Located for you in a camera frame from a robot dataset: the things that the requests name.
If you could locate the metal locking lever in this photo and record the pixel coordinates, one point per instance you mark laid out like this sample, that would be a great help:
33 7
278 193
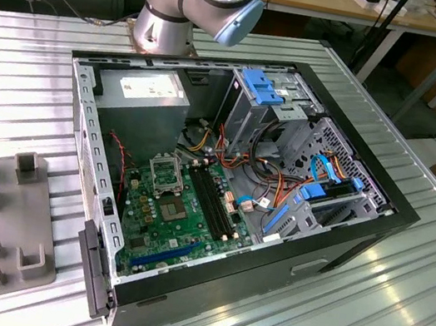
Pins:
182 175

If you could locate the CPU socket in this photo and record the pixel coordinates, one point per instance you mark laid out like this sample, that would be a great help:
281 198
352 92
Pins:
171 210

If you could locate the black RAM slot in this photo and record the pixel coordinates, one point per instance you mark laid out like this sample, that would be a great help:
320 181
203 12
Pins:
208 203
219 201

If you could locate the pink port connectors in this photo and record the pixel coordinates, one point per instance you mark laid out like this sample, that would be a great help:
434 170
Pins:
229 205

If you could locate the grey metal drive cage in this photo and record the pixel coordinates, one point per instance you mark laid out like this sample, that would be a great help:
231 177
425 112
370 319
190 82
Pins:
250 122

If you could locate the blue plastic drive latch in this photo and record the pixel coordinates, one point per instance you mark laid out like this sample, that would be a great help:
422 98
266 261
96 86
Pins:
262 88

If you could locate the grey power supply unit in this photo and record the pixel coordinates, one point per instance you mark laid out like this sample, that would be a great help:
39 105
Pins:
131 126

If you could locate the blue disk carrier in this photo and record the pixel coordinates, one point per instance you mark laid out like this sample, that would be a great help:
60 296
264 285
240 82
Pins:
312 192

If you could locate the green motherboard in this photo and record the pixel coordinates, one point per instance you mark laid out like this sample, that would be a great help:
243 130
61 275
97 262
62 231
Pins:
157 241

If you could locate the grey metal disk bay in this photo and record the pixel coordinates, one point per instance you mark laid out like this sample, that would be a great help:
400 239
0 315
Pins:
295 227

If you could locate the blue expansion slot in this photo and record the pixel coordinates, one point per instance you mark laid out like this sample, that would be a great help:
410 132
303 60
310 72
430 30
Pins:
164 254

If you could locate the black open PC case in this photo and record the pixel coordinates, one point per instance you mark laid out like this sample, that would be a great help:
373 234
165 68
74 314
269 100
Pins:
220 294

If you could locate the dark grey case front bezel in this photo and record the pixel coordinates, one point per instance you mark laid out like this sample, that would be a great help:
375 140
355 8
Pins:
91 267

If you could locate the black tripod pole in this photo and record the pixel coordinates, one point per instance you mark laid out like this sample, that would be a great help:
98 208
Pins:
382 29

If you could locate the white flat box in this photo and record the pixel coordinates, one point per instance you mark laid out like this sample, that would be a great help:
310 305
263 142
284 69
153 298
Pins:
382 7

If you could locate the blue plastic rail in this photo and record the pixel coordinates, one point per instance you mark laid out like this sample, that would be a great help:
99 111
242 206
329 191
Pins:
275 219

